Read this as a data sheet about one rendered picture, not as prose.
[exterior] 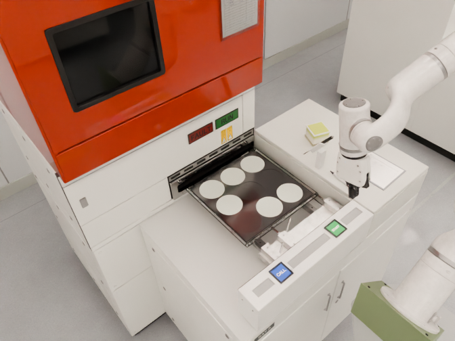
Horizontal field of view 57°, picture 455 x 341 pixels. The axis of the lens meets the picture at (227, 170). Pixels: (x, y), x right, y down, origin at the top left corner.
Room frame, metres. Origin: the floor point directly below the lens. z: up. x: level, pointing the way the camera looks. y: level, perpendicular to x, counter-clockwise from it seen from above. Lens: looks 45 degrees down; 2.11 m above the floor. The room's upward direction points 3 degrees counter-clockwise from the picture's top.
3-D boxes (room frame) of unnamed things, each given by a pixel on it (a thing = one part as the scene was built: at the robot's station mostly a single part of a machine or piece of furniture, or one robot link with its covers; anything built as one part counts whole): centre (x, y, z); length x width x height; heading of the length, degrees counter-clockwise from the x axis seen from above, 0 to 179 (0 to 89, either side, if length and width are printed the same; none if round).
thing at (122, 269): (1.43, 0.41, 0.41); 0.82 x 0.71 x 0.82; 128
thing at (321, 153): (1.16, -0.35, 1.03); 0.06 x 0.04 x 0.13; 38
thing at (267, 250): (0.81, -0.14, 0.89); 0.08 x 0.03 x 0.03; 38
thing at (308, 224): (0.90, -0.26, 0.87); 0.36 x 0.08 x 0.03; 128
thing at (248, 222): (1.10, -0.09, 0.90); 0.34 x 0.34 x 0.01; 37
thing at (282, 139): (1.26, -0.45, 0.89); 0.62 x 0.35 x 0.14; 38
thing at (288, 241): (0.85, -0.20, 0.89); 0.08 x 0.03 x 0.03; 38
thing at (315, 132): (1.30, -0.38, 1.00); 0.07 x 0.07 x 0.07; 17
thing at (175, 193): (1.26, 0.05, 0.89); 0.44 x 0.02 x 0.10; 128
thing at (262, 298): (0.77, -0.26, 0.89); 0.55 x 0.09 x 0.14; 128
